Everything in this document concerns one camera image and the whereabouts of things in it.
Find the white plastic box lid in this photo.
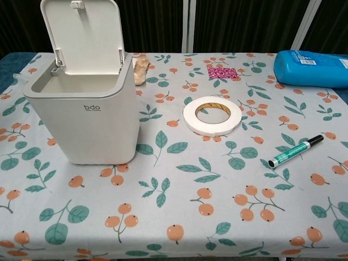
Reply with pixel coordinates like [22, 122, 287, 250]
[40, 0, 126, 76]

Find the white desktop trash bin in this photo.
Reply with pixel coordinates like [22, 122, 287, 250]
[22, 50, 141, 166]

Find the white double-sided tape roll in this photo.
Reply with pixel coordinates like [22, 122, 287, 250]
[183, 95, 243, 136]

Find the fruit and leaf print tablecloth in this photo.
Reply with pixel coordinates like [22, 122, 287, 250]
[0, 51, 348, 261]

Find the crumpled beige paper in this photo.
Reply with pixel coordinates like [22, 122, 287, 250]
[132, 57, 151, 86]

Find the pink patterned square patch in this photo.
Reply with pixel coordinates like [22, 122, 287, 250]
[207, 66, 239, 81]

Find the dark pleated curtain panel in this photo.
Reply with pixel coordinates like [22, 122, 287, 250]
[195, 0, 314, 54]
[0, 0, 52, 59]
[304, 0, 348, 54]
[119, 0, 182, 54]

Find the green marker with black cap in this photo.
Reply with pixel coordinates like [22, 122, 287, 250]
[268, 134, 325, 169]

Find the blue plastic bottle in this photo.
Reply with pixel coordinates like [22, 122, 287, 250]
[273, 49, 348, 89]

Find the blue fuzzy table cover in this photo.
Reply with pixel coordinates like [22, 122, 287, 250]
[0, 52, 38, 92]

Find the white upright partition post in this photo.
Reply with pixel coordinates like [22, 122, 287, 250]
[181, 0, 197, 54]

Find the white slanted partition post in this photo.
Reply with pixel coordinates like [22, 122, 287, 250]
[292, 0, 323, 54]

